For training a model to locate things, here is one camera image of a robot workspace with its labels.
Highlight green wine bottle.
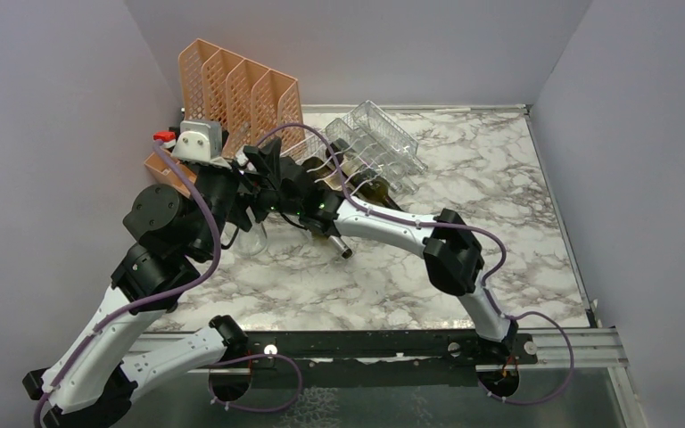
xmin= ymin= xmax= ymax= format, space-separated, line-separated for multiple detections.
xmin=301 ymin=157 xmax=345 ymax=191
xmin=331 ymin=138 xmax=401 ymax=210
xmin=306 ymin=226 xmax=354 ymax=259

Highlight clear glass bottle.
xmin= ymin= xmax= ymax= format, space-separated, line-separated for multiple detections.
xmin=351 ymin=100 xmax=428 ymax=174
xmin=231 ymin=214 xmax=268 ymax=258
xmin=325 ymin=118 xmax=419 ymax=196

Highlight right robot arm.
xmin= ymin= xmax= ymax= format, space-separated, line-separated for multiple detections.
xmin=243 ymin=139 xmax=518 ymax=363

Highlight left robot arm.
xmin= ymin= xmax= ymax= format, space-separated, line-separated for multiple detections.
xmin=23 ymin=166 xmax=248 ymax=427

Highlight orange plastic file organizer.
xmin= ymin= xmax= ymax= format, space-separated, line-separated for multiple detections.
xmin=144 ymin=38 xmax=305 ymax=195

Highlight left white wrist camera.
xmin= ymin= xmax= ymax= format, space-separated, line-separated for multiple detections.
xmin=153 ymin=119 xmax=231 ymax=175

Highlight white wire wine rack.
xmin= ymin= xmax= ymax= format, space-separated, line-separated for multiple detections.
xmin=320 ymin=110 xmax=428 ymax=197

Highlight black metal base rail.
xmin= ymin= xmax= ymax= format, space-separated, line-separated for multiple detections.
xmin=136 ymin=327 xmax=627 ymax=391

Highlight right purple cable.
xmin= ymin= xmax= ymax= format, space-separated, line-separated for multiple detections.
xmin=256 ymin=122 xmax=575 ymax=407

